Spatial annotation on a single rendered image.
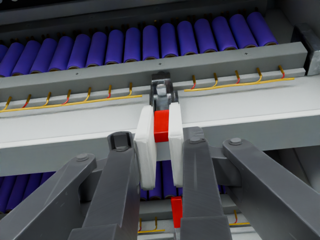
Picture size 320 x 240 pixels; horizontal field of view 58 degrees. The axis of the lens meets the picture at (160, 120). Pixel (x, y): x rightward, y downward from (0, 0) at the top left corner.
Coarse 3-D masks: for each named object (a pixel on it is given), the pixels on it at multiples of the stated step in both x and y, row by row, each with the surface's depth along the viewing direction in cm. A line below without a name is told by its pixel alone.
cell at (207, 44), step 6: (198, 24) 33; (204, 24) 33; (198, 30) 32; (204, 30) 32; (210, 30) 32; (198, 36) 32; (204, 36) 31; (210, 36) 31; (198, 42) 31; (204, 42) 30; (210, 42) 30; (204, 48) 30; (210, 48) 29; (216, 48) 30
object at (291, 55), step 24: (264, 48) 28; (288, 48) 27; (48, 72) 29; (72, 72) 29; (96, 72) 28; (120, 72) 28; (144, 72) 27; (192, 72) 28; (216, 72) 28; (240, 72) 28; (0, 96) 29; (24, 96) 29; (48, 96) 28
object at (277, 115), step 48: (96, 0) 36; (144, 0) 36; (288, 0) 34; (144, 96) 29; (192, 96) 28; (240, 96) 27; (288, 96) 26; (0, 144) 26; (48, 144) 26; (96, 144) 26; (288, 144) 27
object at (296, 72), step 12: (264, 72) 28; (276, 72) 28; (288, 72) 27; (300, 72) 27; (180, 84) 28; (192, 84) 28; (204, 84) 28; (228, 84) 28; (60, 96) 29; (72, 96) 29; (84, 96) 29; (96, 96) 29; (108, 96) 29; (120, 96) 29; (0, 108) 29; (12, 108) 29
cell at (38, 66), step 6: (48, 42) 34; (54, 42) 35; (42, 48) 33; (48, 48) 33; (54, 48) 34; (42, 54) 32; (48, 54) 33; (36, 60) 32; (42, 60) 32; (48, 60) 32; (36, 66) 31; (42, 66) 31; (48, 66) 32; (30, 72) 31; (42, 72) 31
